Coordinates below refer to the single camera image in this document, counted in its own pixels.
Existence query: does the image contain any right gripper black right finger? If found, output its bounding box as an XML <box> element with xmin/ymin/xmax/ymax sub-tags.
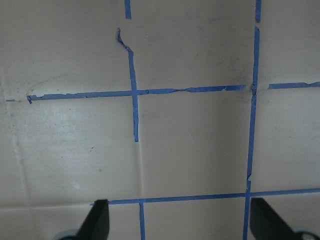
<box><xmin>250</xmin><ymin>197</ymin><xmax>308</xmax><ymax>240</ymax></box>

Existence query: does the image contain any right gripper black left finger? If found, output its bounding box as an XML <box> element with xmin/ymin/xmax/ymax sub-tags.
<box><xmin>75</xmin><ymin>199</ymin><xmax>110</xmax><ymax>240</ymax></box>

